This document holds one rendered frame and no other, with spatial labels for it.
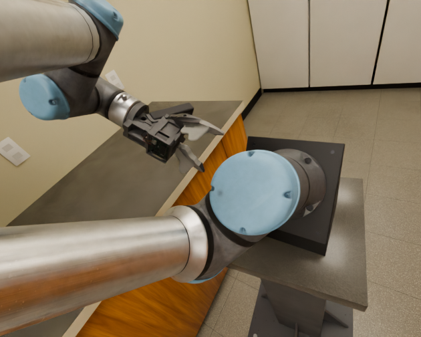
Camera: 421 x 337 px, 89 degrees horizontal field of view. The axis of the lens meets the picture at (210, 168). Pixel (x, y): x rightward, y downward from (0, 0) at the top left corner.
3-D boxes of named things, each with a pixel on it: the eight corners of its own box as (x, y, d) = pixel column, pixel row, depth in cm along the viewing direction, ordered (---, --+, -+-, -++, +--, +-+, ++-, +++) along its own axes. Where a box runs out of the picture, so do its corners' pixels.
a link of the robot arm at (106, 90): (57, 100, 47) (86, 98, 55) (101, 125, 47) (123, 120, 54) (63, 64, 44) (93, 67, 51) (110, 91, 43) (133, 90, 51)
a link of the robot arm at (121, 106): (129, 110, 55) (129, 83, 48) (145, 119, 55) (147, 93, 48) (109, 128, 50) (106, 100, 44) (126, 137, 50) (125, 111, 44)
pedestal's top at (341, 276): (360, 188, 61) (363, 178, 58) (364, 312, 42) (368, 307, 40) (252, 177, 76) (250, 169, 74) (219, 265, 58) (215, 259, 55)
